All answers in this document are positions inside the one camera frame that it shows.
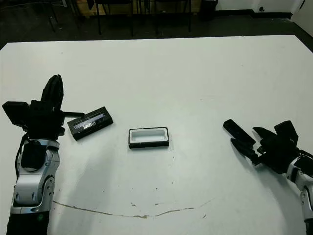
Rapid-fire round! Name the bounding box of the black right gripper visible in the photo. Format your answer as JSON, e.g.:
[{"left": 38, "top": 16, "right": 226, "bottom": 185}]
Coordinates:
[{"left": 230, "top": 126, "right": 303, "bottom": 174}]

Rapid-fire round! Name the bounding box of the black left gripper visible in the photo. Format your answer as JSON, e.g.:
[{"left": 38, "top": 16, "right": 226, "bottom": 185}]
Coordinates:
[{"left": 24, "top": 74, "right": 84, "bottom": 141}]

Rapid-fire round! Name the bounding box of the black box lid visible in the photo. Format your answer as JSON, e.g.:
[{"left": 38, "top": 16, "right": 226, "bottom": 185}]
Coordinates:
[{"left": 67, "top": 106, "right": 114, "bottom": 141}]

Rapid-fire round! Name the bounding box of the black box base white inlay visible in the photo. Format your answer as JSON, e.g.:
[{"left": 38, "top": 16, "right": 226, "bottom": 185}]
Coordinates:
[{"left": 128, "top": 126, "right": 170, "bottom": 150}]

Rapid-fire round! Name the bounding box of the black waste bin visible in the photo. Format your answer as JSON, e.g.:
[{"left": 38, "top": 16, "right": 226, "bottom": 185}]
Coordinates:
[{"left": 200, "top": 0, "right": 219, "bottom": 20}]

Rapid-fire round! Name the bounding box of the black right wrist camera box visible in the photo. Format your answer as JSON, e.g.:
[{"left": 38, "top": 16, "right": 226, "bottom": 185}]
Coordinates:
[{"left": 273, "top": 120, "right": 299, "bottom": 147}]

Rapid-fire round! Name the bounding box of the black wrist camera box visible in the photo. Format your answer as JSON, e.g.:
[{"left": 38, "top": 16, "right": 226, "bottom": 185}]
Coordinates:
[
  {"left": 273, "top": 120, "right": 299, "bottom": 147},
  {"left": 1, "top": 101, "right": 32, "bottom": 129}
]

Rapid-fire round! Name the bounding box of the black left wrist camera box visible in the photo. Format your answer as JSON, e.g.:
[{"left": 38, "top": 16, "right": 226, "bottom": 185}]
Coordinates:
[{"left": 1, "top": 101, "right": 32, "bottom": 129}]

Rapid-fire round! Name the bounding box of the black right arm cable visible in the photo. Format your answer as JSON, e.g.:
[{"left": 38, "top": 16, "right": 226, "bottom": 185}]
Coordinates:
[{"left": 297, "top": 149, "right": 313, "bottom": 159}]

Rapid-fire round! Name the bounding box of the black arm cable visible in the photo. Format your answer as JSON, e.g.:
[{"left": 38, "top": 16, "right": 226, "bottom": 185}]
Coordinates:
[
  {"left": 297, "top": 149, "right": 313, "bottom": 159},
  {"left": 14, "top": 134, "right": 30, "bottom": 177}
]

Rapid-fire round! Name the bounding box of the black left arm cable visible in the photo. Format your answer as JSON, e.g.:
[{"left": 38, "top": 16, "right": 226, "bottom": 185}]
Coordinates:
[{"left": 14, "top": 134, "right": 30, "bottom": 177}]

